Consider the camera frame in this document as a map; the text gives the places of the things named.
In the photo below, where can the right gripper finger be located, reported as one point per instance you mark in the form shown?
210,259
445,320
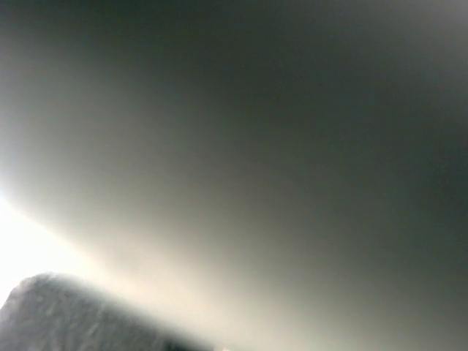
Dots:
52,312

